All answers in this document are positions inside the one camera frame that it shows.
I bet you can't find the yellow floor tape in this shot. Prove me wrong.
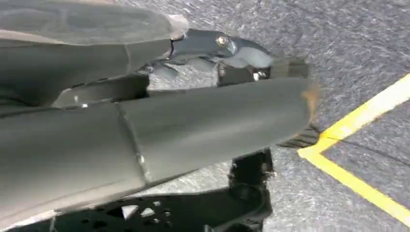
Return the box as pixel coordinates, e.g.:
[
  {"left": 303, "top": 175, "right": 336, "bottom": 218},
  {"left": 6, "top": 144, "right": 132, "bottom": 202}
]
[{"left": 298, "top": 73, "right": 410, "bottom": 228}]

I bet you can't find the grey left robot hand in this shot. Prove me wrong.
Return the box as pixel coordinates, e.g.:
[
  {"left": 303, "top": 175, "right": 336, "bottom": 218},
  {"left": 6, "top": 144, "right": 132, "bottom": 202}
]
[{"left": 0, "top": 0, "right": 316, "bottom": 230}]

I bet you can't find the ribbed robot right foot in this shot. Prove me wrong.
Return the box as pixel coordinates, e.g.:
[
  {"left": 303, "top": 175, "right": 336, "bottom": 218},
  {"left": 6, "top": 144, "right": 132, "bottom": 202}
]
[{"left": 277, "top": 124, "right": 321, "bottom": 149}]

